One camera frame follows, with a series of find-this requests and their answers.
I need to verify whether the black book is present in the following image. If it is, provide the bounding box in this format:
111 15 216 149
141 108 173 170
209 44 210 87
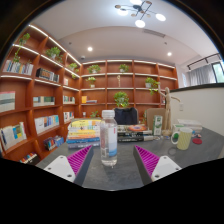
117 131 155 143

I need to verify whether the window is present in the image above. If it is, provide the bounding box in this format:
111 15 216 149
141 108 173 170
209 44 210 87
211 61 224 84

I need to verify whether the clear plastic water bottle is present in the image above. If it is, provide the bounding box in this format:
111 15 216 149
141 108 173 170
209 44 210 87
99 109 119 167

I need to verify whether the grey book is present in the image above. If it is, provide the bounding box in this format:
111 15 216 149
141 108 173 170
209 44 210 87
67 142 101 150

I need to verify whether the yellow and white book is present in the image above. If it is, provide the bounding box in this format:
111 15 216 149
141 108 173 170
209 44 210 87
69 119 102 130

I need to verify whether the tan chair back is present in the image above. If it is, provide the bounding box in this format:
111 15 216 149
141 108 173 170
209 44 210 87
145 107 167 129

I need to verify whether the yellow striped white mug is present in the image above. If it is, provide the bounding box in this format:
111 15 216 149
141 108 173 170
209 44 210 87
170 127 194 151

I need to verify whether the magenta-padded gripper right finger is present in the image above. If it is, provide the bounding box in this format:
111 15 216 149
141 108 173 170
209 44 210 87
132 144 183 186

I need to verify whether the black office chair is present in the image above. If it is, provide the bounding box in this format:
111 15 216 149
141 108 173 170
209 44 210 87
114 107 139 126

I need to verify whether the green and white drink carton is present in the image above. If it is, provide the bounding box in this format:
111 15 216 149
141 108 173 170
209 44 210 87
152 114 164 136

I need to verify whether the long white box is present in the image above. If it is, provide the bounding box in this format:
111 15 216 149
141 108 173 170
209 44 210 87
177 118 203 133

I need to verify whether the wooden shelf unit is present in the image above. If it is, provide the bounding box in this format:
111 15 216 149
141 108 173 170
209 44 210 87
0 23 179 166

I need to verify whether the grey window curtain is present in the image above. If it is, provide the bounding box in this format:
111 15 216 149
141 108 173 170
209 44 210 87
188 63 214 87

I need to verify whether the ceiling air vent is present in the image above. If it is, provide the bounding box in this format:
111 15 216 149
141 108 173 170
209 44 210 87
142 28 167 38

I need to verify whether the blue book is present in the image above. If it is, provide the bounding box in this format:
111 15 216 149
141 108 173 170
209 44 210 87
66 137 101 145

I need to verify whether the small green and white box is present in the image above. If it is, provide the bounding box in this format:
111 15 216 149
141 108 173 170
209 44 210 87
171 123 186 136

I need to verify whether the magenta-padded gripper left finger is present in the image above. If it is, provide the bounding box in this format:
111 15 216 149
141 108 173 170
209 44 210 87
43 144 95 187

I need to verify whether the wooden artist mannequin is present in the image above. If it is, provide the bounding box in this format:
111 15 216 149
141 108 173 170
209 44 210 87
159 87 181 137

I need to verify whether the branched ceiling lamp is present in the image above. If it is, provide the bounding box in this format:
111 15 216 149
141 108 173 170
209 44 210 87
114 0 167 29

